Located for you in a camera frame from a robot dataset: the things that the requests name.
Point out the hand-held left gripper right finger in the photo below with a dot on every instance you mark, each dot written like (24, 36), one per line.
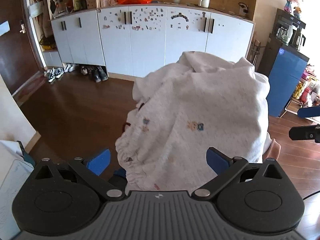
(217, 163)

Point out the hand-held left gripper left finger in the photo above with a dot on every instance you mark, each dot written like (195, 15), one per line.
(98, 161)

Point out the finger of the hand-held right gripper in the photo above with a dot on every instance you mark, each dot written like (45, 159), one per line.
(303, 133)
(309, 111)

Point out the white printed pants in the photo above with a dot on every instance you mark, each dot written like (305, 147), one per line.
(200, 100)

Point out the shelf of colourful toys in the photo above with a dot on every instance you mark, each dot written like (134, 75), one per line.
(307, 85)

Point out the pink cloth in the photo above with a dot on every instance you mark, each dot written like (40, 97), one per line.
(272, 150)

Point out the blue black water dispenser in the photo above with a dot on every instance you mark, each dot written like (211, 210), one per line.
(287, 80)

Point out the folded metal rack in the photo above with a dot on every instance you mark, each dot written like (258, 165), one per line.
(253, 52)

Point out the black shoe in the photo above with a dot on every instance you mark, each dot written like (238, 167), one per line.
(95, 76)
(103, 73)

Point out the white appliance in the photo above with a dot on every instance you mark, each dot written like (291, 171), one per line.
(12, 180)

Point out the brown shoe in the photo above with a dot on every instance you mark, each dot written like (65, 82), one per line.
(85, 70)

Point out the white grey sneaker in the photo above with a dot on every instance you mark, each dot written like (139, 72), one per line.
(56, 74)
(48, 73)

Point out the white shoe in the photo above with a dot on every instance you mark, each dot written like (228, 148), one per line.
(70, 67)

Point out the white sticker-covered cabinet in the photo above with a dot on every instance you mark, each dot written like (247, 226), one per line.
(150, 45)

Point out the yellow bag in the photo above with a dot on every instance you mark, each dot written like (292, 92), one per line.
(47, 43)

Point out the brown wooden door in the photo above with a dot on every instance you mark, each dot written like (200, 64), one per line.
(15, 55)

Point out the white kettle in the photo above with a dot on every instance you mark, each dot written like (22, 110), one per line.
(204, 1)

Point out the hanging brown coats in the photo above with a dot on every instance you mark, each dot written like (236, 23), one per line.
(46, 17)

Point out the pink mug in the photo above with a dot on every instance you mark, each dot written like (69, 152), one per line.
(112, 1)

